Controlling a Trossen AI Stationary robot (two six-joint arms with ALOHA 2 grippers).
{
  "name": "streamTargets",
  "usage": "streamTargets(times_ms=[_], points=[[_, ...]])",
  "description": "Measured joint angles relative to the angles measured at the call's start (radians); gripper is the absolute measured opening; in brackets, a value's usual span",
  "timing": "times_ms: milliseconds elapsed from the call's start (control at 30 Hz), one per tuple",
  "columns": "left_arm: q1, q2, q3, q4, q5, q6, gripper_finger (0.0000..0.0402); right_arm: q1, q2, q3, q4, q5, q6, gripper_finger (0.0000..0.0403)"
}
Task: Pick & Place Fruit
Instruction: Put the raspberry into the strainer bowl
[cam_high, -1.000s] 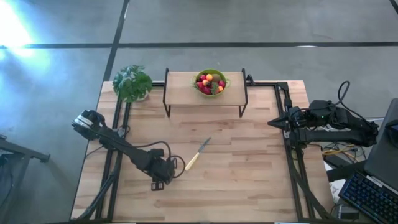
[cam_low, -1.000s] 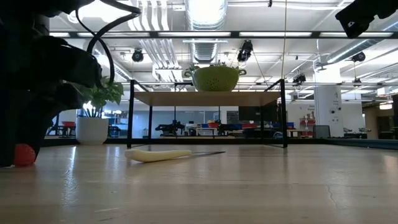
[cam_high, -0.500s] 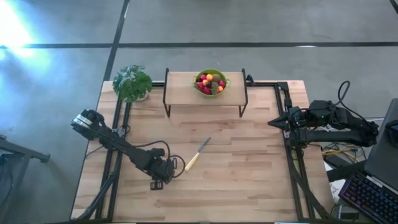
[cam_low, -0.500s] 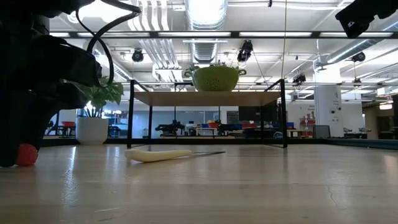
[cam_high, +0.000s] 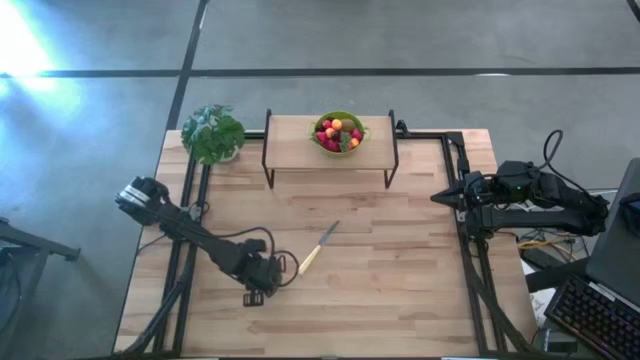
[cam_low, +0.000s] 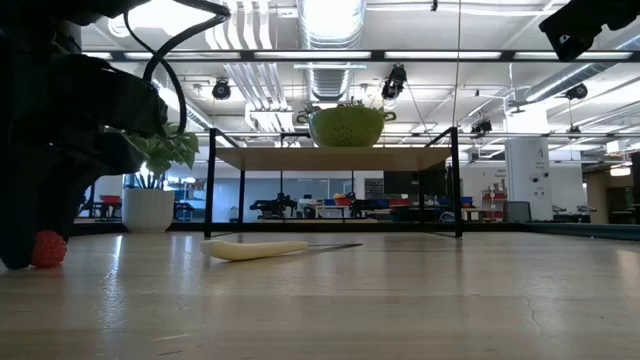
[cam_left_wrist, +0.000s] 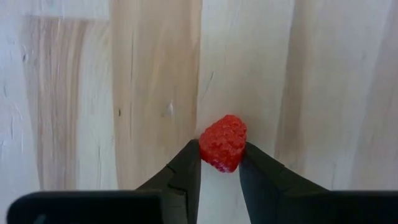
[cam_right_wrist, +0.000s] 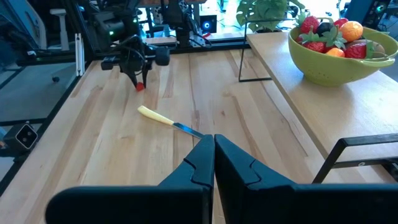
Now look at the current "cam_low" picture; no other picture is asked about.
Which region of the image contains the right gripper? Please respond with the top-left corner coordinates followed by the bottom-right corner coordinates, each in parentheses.
top-left (539, 0), bottom-right (640, 61)

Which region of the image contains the wooden shelf with black frame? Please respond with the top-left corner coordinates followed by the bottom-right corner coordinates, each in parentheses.
top-left (203, 126), bottom-right (462, 239)

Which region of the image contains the green plastic colander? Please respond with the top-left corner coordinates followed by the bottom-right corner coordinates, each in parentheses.
top-left (295, 102), bottom-right (397, 148)

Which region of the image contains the red raspberry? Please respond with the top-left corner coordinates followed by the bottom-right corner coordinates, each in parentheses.
top-left (30, 229), bottom-right (69, 270)

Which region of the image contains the thin hanging cable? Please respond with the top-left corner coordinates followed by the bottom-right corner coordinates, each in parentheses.
top-left (452, 0), bottom-right (462, 129)

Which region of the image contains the black ceiling camera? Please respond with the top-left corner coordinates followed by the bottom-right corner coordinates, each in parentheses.
top-left (565, 82), bottom-right (590, 101)
top-left (469, 118), bottom-right (494, 137)
top-left (380, 63), bottom-right (408, 101)
top-left (211, 77), bottom-right (233, 101)

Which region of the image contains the round silver air duct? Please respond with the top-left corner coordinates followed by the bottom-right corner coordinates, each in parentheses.
top-left (297, 0), bottom-right (367, 50)

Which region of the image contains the white plant pot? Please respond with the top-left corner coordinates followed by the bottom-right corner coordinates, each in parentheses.
top-left (121, 187), bottom-right (176, 232)

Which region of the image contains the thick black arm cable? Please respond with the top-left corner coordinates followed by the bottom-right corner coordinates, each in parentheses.
top-left (142, 0), bottom-right (232, 84)

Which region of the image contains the white round column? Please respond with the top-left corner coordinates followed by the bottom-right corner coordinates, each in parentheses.
top-left (504, 137), bottom-right (553, 221)

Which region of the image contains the grey box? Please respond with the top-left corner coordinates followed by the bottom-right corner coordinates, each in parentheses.
top-left (502, 200), bottom-right (533, 223)

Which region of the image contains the thin black camera cable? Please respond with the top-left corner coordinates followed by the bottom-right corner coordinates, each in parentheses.
top-left (122, 9), bottom-right (189, 136)

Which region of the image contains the black overhead light bar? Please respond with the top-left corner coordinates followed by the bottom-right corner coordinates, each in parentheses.
top-left (82, 48), bottom-right (640, 63)

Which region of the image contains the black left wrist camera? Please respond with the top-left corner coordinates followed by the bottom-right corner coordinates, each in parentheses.
top-left (92, 130), bottom-right (147, 176)

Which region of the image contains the knife with cream handle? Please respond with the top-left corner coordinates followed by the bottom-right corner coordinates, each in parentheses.
top-left (199, 238), bottom-right (364, 262)

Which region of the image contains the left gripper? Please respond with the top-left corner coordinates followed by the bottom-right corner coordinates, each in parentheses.
top-left (0, 127), bottom-right (101, 271)

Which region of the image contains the green leafy plant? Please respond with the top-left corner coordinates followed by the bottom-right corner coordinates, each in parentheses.
top-left (119, 122), bottom-right (200, 189)

